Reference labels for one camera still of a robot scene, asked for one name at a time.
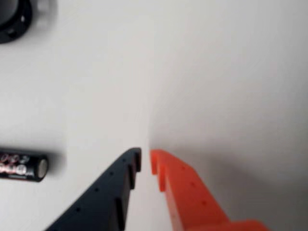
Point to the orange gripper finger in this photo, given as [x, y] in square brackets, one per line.
[190, 199]

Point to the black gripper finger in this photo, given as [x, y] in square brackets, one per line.
[101, 199]

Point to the black AA battery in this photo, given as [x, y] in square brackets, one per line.
[19, 166]

